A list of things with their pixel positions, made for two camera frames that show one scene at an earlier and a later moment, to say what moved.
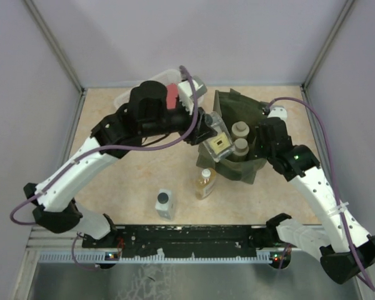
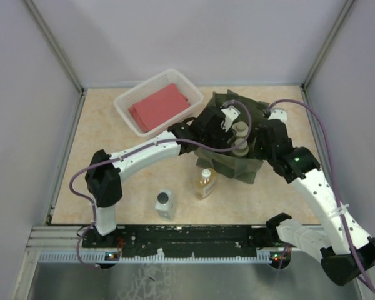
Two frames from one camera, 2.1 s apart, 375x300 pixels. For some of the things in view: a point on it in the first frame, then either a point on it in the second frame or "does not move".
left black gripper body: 179,120 to 215,139
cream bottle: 240,130 does not move
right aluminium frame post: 347,6 does not move
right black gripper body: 262,150 does not move
